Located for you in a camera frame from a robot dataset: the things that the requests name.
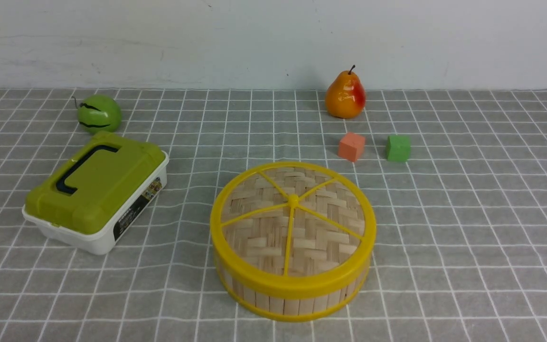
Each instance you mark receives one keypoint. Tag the orange foam cube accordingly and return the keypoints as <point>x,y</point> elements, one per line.
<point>351,146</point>

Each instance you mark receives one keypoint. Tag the green toy pumpkin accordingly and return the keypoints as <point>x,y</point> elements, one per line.
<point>98,113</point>

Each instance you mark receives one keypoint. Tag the green lidded white lunch box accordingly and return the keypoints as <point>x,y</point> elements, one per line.
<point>92,199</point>

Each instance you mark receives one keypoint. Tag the yellow woven steamer lid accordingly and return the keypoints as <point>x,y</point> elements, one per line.
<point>293,230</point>

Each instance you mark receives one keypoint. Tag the yellow bamboo steamer basket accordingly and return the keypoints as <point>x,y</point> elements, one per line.
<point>305,308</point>

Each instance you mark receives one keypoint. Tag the orange red toy pear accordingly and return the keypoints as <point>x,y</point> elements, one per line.
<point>346,98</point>

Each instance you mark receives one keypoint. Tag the green foam cube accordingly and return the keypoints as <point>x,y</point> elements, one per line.
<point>398,148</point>

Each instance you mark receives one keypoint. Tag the grey checked tablecloth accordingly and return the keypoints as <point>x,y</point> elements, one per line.
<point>461,249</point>

